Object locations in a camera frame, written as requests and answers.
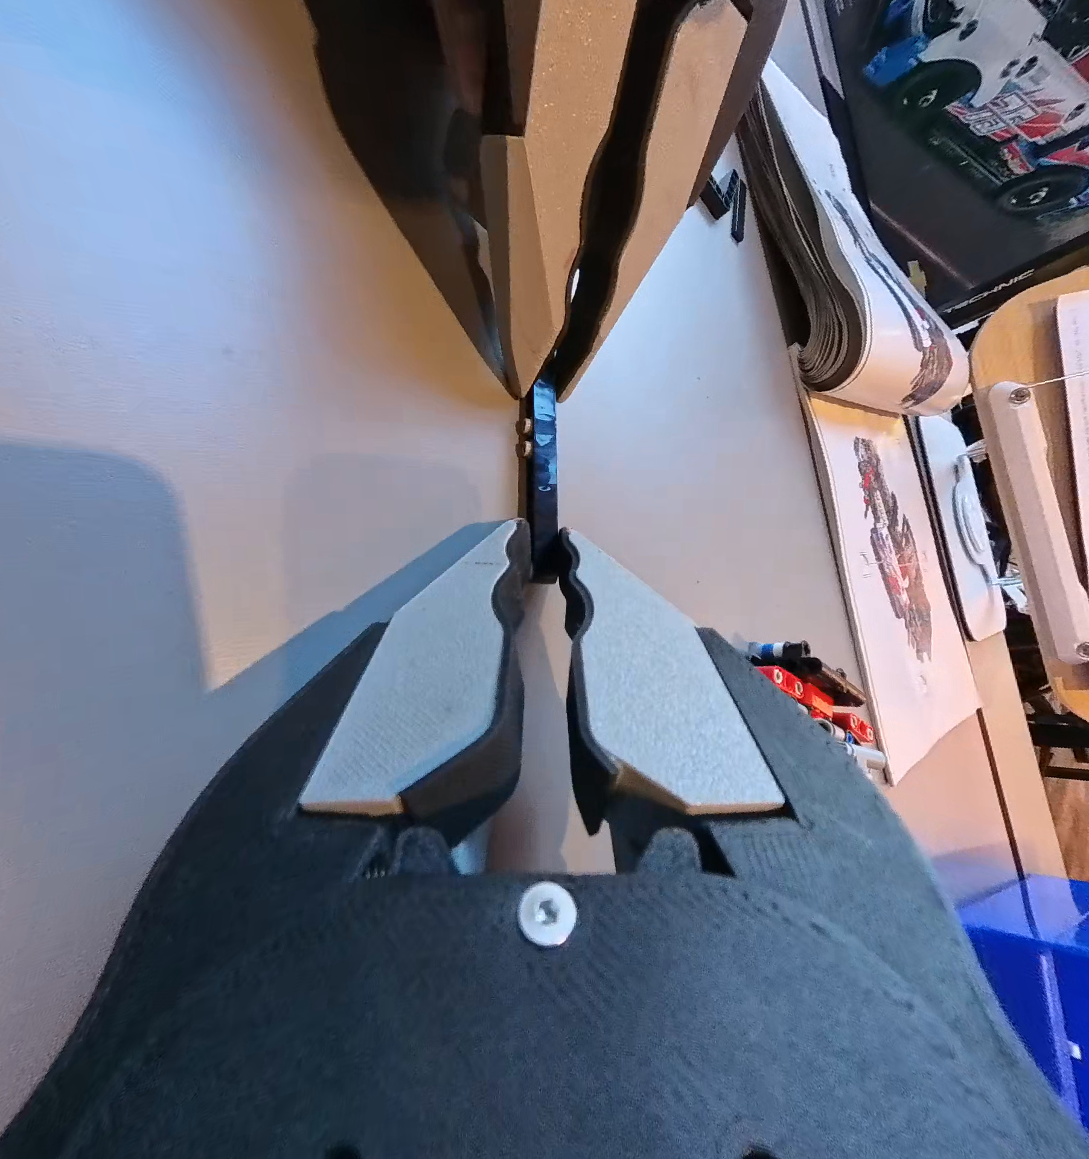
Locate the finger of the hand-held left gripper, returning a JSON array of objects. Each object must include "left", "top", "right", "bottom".
[
  {"left": 566, "top": 0, "right": 756, "bottom": 378},
  {"left": 478, "top": 0, "right": 643, "bottom": 402}
]

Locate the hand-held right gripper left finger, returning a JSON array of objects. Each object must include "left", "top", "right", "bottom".
[{"left": 297, "top": 519, "right": 532, "bottom": 846}]

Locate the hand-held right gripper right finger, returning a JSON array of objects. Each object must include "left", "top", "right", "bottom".
[{"left": 555, "top": 526, "right": 786, "bottom": 836}]

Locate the toy brick car model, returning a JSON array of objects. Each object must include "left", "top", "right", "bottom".
[{"left": 743, "top": 639, "right": 891, "bottom": 772}]

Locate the long black toy beam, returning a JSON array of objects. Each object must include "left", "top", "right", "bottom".
[{"left": 514, "top": 363, "right": 566, "bottom": 585}]

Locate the small black toy part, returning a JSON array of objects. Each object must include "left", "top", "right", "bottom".
[{"left": 697, "top": 169, "right": 749, "bottom": 244}]

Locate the curled open instruction booklet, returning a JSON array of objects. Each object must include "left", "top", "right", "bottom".
[{"left": 744, "top": 59, "right": 971, "bottom": 419}]

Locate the black toy set box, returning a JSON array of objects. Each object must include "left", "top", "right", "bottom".
[{"left": 799, "top": 0, "right": 1089, "bottom": 321}]

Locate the white rounded tray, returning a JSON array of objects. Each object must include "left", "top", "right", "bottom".
[{"left": 910, "top": 411, "right": 1010, "bottom": 645}]

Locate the wooden board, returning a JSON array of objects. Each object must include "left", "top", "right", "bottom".
[{"left": 967, "top": 264, "right": 1089, "bottom": 720}]

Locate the blue plastic bin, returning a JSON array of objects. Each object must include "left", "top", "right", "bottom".
[{"left": 958, "top": 873, "right": 1089, "bottom": 1159}]

